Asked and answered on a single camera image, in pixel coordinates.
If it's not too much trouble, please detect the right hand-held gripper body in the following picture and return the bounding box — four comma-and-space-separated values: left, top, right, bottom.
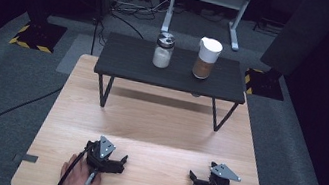
207, 161, 244, 185

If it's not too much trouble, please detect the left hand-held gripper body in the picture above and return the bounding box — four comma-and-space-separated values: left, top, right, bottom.
82, 132, 118, 175

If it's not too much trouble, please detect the black low shelf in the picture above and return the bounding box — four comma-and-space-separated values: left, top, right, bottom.
87, 29, 254, 136

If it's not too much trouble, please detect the glass shaker with metal lid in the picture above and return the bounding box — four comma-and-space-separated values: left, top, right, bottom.
151, 30, 177, 71

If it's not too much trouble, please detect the brown jar with white lid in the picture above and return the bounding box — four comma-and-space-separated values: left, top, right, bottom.
190, 35, 225, 83

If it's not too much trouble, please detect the person's left hand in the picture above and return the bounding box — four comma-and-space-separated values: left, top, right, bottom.
58, 151, 106, 185

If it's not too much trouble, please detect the grey tape strip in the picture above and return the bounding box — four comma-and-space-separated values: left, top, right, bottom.
12, 151, 40, 167

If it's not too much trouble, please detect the black base with yellow stripes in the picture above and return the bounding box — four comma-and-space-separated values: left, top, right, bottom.
7, 15, 68, 56
241, 65, 290, 102

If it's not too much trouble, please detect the dark grey panel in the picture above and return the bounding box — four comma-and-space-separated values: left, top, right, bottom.
257, 0, 329, 83

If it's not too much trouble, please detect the grey thin cable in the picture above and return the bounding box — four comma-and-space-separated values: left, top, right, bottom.
62, 164, 99, 185

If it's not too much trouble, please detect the tangle of floor cables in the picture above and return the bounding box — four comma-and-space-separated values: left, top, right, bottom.
109, 0, 173, 25

